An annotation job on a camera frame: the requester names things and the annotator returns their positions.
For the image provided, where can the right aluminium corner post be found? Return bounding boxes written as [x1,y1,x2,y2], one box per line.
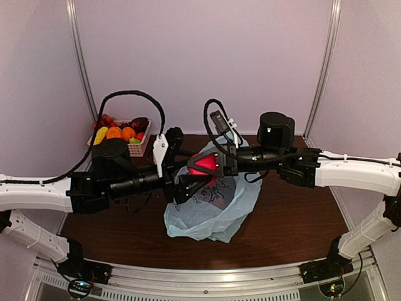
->
[303,0,342,141]

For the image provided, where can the left aluminium corner post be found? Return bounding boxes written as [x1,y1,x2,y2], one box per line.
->
[65,0,97,121]

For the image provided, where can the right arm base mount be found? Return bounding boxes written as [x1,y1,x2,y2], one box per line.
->
[299,236,354,283]

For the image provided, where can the red lychee bunch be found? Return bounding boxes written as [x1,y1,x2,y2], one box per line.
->
[93,114,117,129]

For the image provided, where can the right black cable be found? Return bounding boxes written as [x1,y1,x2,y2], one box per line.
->
[203,98,283,166]

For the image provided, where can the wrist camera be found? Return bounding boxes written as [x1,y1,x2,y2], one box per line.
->
[209,110,242,148]
[152,134,169,178]

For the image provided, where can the dark red apple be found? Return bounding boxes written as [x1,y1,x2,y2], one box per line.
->
[130,117,149,133]

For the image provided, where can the pink perforated plastic basket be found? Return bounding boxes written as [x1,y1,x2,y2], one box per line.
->
[94,119,152,157]

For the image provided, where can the black cable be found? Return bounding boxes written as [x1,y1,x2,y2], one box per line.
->
[203,98,283,166]
[0,90,167,186]

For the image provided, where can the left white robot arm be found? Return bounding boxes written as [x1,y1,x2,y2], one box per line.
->
[1,127,185,278]

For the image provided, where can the left black cable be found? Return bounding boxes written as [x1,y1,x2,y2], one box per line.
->
[0,90,167,186]

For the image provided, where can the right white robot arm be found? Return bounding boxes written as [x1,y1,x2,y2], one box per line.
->
[187,112,400,277]

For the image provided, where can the dark purple grapes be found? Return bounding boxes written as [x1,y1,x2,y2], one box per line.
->
[119,122,131,130]

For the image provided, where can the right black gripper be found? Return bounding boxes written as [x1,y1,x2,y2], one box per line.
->
[187,143,284,178]

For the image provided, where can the light blue printed plastic bag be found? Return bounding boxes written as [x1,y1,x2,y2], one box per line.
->
[164,140,263,244]

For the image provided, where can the front aluminium rail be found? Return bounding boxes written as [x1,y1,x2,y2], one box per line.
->
[24,248,389,300]

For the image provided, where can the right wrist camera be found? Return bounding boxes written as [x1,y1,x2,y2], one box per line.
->
[209,110,242,148]

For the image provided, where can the red peach in basket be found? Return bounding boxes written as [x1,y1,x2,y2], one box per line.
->
[135,132,145,141]

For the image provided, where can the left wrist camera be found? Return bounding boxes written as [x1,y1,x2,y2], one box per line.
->
[152,134,169,178]

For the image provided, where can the orange fruit in basket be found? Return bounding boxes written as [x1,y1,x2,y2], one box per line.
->
[122,127,136,143]

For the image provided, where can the aluminium corner post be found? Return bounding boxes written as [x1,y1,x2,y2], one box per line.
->
[303,0,342,141]
[65,0,97,121]

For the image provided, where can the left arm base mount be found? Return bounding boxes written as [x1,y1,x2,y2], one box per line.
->
[58,239,112,285]

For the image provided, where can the green pear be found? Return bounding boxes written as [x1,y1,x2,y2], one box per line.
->
[129,138,142,144]

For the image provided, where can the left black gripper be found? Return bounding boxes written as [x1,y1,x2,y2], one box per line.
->
[108,160,212,204]

